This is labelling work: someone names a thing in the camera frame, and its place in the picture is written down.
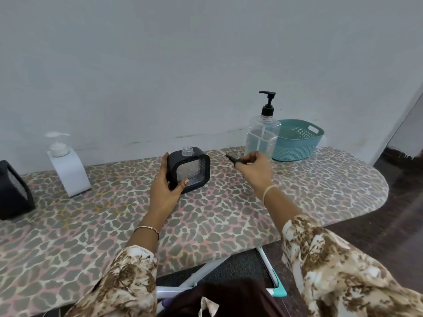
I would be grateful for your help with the person's left hand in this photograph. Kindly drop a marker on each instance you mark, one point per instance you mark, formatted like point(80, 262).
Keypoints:
point(162, 198)

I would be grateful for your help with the person's right hand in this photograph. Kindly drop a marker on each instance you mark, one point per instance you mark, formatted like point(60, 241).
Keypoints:
point(259, 171)

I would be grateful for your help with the short black pump head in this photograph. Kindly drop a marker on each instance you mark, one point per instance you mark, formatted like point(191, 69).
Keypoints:
point(231, 158)

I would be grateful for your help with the tall clear plastic bottle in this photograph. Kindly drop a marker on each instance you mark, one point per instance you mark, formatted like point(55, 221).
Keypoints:
point(261, 138)

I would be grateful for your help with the black square soap dispenser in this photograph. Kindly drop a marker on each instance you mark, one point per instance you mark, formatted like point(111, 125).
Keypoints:
point(193, 171)

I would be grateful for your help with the teal plastic basket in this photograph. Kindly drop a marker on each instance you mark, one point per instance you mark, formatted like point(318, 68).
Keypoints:
point(297, 141)

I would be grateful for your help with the black pump with long tube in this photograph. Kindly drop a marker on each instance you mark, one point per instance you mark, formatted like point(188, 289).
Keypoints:
point(267, 110)

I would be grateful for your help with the white soap dispenser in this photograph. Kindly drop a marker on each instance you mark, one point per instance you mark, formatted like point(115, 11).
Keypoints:
point(71, 174)

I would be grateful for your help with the person's right forearm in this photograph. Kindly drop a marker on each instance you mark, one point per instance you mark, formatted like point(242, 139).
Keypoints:
point(284, 211)

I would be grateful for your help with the person's left forearm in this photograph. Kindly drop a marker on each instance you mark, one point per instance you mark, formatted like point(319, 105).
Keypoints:
point(140, 243)

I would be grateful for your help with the person's dark maroon garment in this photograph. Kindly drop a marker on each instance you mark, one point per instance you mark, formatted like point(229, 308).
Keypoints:
point(231, 300)

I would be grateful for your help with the white wrist band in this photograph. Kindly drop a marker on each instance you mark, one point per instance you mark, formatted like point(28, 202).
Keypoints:
point(268, 191)

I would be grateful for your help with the leopard print ironing board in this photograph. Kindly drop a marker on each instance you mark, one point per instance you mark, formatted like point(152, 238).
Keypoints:
point(214, 221)

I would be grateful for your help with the white ironing board leg frame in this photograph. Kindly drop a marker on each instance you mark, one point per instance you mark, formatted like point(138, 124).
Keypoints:
point(175, 292)

